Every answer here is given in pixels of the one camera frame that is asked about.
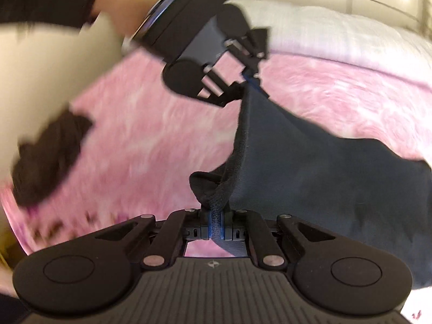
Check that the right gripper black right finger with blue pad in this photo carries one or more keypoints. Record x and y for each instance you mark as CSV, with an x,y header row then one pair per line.
x,y
246,233

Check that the white striped quilt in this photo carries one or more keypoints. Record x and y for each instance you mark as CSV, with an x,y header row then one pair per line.
x,y
350,39

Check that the pink rose pattern blanket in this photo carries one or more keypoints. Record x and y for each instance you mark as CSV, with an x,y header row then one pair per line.
x,y
146,141

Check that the dark brown crumpled garment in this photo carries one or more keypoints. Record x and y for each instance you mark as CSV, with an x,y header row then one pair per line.
x,y
44,163

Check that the black long-sleeve garment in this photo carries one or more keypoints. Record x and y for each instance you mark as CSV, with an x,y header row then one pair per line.
x,y
358,188

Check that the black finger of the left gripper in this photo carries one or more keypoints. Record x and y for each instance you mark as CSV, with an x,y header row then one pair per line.
x,y
250,50
218,92

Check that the person's left hand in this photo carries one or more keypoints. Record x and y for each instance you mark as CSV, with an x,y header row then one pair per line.
x,y
125,15

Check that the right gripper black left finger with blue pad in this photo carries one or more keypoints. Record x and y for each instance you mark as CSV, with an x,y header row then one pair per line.
x,y
171,240

